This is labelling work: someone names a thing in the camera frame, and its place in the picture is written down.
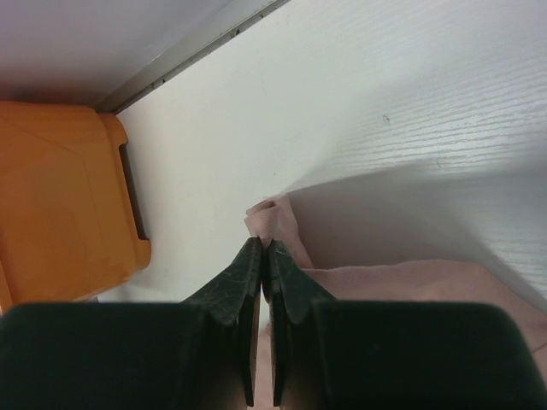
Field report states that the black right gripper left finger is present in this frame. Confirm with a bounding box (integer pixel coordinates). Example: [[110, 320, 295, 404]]
[[1, 238, 262, 409]]

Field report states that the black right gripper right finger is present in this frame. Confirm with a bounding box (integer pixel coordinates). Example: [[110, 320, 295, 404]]
[[267, 241, 546, 409]]

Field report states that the pink printed t-shirt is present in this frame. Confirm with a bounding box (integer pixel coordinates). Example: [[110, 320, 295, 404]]
[[244, 194, 547, 410]]

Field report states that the orange plastic bin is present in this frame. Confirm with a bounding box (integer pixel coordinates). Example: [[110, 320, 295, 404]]
[[1, 101, 151, 312]]

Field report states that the aluminium frame rail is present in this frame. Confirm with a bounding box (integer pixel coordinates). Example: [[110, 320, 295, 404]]
[[94, 0, 285, 114]]

